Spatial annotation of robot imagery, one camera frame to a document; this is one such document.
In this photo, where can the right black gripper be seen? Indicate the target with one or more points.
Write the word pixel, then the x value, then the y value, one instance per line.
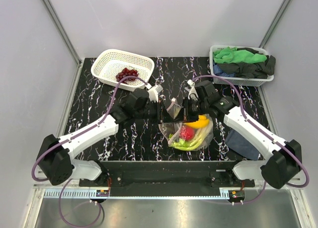
pixel 184 114

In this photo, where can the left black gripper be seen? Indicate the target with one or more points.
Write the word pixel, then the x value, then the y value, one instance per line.
pixel 167 117

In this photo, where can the fake red apple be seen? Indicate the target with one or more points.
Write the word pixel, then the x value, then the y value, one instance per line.
pixel 186 133

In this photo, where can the clear zip top bag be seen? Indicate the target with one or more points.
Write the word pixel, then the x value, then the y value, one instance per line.
pixel 172 128

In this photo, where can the fake yellow banana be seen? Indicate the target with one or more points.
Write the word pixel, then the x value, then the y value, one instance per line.
pixel 202 122

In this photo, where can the fake green celery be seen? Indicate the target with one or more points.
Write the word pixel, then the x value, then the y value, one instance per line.
pixel 201 140

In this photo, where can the fake purple grapes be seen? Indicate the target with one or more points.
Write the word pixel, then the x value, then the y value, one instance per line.
pixel 126 74

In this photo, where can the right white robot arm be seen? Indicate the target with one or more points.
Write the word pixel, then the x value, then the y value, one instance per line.
pixel 282 160

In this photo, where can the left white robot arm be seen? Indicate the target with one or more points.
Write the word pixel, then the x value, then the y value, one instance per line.
pixel 57 156

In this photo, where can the dark blue cloth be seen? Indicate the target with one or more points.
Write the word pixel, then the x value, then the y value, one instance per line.
pixel 242 146

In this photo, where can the blue checkered cloth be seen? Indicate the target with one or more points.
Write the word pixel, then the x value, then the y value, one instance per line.
pixel 224 70

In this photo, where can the white empty plastic basket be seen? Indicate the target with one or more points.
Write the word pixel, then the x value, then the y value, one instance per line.
pixel 112 63

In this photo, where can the green cloth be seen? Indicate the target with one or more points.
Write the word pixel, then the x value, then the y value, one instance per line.
pixel 238 55

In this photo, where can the white basket with cloths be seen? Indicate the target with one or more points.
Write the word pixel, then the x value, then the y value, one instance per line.
pixel 238 80

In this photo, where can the black cloth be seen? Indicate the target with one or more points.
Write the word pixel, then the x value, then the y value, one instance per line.
pixel 258 70

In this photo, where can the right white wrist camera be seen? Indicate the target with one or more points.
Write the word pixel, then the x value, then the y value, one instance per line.
pixel 192 93

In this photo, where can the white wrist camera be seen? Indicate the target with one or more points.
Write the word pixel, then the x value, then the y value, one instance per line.
pixel 154 91
pixel 192 93

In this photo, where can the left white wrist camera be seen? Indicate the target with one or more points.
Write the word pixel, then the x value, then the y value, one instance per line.
pixel 154 91

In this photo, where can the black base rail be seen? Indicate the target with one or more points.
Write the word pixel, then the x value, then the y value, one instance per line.
pixel 171 178

